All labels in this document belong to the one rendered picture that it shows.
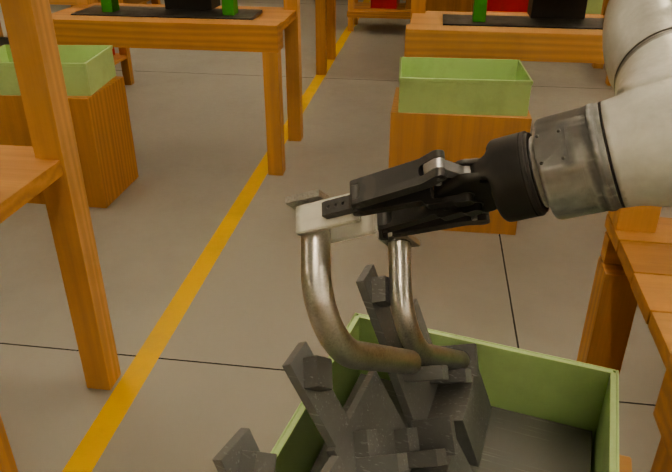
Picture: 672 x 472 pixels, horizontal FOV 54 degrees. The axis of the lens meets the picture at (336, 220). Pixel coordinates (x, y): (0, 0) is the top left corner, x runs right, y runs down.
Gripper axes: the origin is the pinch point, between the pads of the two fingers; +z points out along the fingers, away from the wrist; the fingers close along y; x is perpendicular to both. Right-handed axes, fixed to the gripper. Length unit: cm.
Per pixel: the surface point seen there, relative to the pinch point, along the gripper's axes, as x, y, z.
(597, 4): -468, -614, -3
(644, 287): -11, -89, -21
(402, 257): -2.8, -22.2, 2.5
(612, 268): -23, -115, -14
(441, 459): 21.9, -30.7, 2.6
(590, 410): 15, -57, -12
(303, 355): 10.8, -10.5, 10.5
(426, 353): 8.8, -28.4, 2.7
